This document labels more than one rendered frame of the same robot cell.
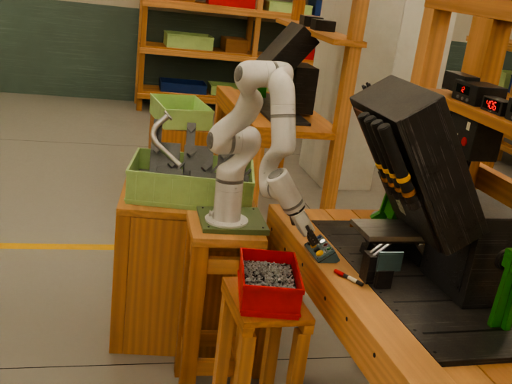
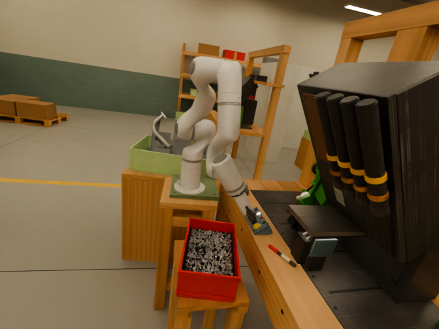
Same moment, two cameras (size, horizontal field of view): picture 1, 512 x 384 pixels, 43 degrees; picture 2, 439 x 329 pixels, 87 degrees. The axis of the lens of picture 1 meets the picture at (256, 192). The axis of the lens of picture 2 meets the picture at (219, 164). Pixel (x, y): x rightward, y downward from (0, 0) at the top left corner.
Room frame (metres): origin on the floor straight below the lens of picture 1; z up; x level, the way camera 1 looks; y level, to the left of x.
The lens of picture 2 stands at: (1.39, -0.10, 1.54)
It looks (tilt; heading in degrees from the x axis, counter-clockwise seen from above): 21 degrees down; 2
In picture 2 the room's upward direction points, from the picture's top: 9 degrees clockwise
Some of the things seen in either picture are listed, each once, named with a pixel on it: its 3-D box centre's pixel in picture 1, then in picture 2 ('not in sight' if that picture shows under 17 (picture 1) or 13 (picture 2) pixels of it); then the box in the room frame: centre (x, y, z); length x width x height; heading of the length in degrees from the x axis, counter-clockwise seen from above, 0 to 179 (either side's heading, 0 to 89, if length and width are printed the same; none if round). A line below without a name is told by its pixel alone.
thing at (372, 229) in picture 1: (409, 231); (345, 220); (2.16, -0.55, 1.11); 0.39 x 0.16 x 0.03; 108
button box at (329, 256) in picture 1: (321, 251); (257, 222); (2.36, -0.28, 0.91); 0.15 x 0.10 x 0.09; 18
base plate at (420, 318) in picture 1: (411, 277); (334, 252); (2.27, -0.63, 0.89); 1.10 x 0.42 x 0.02; 18
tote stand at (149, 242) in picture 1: (182, 265); (170, 206); (3.16, 0.34, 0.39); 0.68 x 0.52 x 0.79; 98
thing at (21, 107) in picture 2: not in sight; (29, 109); (6.17, 4.39, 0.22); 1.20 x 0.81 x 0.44; 101
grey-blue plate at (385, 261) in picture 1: (388, 270); (321, 254); (2.13, -0.50, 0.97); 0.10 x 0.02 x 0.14; 108
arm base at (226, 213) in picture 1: (228, 200); (190, 173); (2.67, 0.12, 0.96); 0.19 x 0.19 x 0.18
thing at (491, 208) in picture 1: (469, 246); (398, 234); (2.21, -0.79, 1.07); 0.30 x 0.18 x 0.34; 18
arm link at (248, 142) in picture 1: (238, 153); (198, 140); (2.69, 0.09, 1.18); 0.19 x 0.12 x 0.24; 117
